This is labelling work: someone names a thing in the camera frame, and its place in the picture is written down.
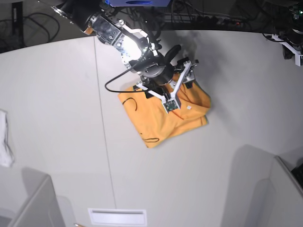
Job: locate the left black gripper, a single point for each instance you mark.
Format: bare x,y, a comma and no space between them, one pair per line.
292,36

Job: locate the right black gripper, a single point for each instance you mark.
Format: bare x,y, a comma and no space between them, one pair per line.
156,70

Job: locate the yellow T-shirt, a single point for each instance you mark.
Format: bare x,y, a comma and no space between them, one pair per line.
154,125

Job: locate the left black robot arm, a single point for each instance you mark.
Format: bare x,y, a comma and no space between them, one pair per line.
295,18

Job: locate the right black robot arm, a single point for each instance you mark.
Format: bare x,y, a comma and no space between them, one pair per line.
139,47

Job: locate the blue device box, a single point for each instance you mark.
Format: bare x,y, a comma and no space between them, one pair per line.
138,3

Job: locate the white slotted table plate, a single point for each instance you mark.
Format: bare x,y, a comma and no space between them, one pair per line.
118,218

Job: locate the white cloth at edge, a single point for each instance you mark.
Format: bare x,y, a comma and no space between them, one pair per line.
6,156

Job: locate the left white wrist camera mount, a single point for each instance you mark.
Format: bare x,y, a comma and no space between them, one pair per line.
297,50

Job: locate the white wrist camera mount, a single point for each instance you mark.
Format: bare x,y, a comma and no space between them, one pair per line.
168,93
297,50

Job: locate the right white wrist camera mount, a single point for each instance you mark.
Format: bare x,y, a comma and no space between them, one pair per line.
168,93

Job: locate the right grey bin wall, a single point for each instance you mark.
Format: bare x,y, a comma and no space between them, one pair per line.
288,207

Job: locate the grey bin wall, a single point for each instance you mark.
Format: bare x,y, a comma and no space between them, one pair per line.
41,208
288,207

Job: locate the left grey bin wall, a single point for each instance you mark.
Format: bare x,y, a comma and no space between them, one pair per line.
41,208

